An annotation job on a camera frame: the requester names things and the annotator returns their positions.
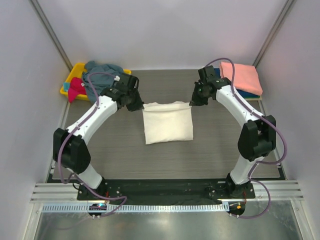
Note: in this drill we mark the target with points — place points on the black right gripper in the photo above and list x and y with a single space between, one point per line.
196 101

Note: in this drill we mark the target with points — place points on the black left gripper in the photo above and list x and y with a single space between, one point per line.
138 104

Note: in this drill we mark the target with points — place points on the cream white t shirt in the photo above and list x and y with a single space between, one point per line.
167 122

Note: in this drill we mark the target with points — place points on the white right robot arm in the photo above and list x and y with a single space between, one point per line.
257 137

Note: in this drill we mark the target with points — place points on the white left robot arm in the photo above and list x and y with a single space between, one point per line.
70 149

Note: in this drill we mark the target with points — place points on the folded navy blue t shirt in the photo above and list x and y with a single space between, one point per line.
242 93

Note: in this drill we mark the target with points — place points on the grey blue t shirt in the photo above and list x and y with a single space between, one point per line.
101 76

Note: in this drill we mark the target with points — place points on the folded pink t shirt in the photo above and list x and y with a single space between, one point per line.
245 78

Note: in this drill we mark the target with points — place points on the magenta red t shirt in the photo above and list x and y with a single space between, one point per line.
76 90

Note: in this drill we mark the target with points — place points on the folded beige t shirt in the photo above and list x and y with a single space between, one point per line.
253 98

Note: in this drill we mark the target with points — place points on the light blue cloth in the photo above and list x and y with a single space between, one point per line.
66 86

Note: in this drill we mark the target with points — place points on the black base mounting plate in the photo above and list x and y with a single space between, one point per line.
175 192

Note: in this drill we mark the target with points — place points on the white slotted cable duct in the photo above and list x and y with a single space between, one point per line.
106 208

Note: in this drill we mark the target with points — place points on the aluminium frame rail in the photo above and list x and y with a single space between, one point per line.
279 190

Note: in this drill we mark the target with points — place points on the right aluminium corner post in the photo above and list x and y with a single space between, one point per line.
279 21

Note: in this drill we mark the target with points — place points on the aluminium corner post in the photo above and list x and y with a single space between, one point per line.
51 33
279 21

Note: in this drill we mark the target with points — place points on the left aluminium corner post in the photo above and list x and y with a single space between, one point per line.
51 33

